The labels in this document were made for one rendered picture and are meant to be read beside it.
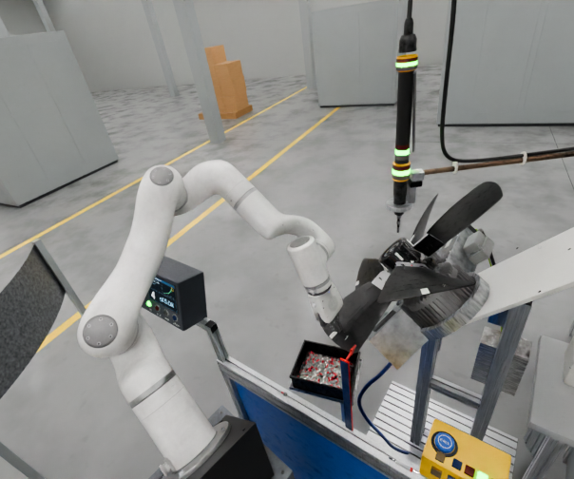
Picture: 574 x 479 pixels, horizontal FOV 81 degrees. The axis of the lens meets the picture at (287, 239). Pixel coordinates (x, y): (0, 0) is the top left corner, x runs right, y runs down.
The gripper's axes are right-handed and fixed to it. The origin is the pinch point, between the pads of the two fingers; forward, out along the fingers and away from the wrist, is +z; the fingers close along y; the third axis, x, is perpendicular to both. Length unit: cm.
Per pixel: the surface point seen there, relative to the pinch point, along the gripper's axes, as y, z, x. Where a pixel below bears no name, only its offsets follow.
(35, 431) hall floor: -82, 52, 198
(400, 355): 7.7, 17.1, -14.4
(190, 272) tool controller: -14, -29, 41
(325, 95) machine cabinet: 666, -34, 398
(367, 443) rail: -17.9, 27.1, -11.1
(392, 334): 10.2, 10.4, -12.6
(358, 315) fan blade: 6.3, 0.2, -5.3
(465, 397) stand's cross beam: 29, 60, -22
